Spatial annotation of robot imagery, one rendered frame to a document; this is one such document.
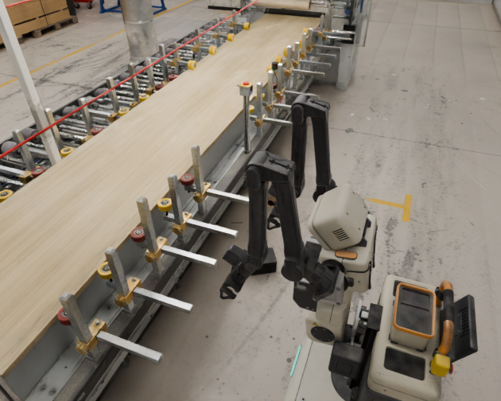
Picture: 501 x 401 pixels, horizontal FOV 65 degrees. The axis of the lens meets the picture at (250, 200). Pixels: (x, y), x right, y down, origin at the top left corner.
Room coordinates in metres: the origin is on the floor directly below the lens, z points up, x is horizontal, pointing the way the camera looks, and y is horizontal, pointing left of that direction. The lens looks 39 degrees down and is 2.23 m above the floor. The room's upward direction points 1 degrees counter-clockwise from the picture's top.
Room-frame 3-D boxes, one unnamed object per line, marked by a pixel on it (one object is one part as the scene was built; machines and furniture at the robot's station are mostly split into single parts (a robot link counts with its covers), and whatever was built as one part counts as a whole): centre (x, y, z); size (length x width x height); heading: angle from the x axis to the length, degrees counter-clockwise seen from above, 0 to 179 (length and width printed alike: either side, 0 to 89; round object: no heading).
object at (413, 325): (0.93, -0.65, 0.87); 0.23 x 0.15 x 0.11; 158
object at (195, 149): (1.81, 0.29, 0.92); 0.04 x 0.04 x 0.48; 68
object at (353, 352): (0.98, -0.36, 0.68); 0.28 x 0.27 x 0.25; 158
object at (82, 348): (0.90, 0.65, 0.81); 0.14 x 0.06 x 0.05; 158
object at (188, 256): (1.34, 0.37, 0.83); 0.43 x 0.03 x 0.04; 68
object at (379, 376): (0.94, -0.62, 0.59); 0.55 x 0.34 x 0.83; 158
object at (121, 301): (1.13, 0.56, 0.80); 0.14 x 0.06 x 0.05; 158
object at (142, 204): (1.34, 0.48, 0.94); 0.04 x 0.04 x 0.48; 68
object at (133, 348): (0.88, 0.56, 0.81); 0.43 x 0.03 x 0.04; 68
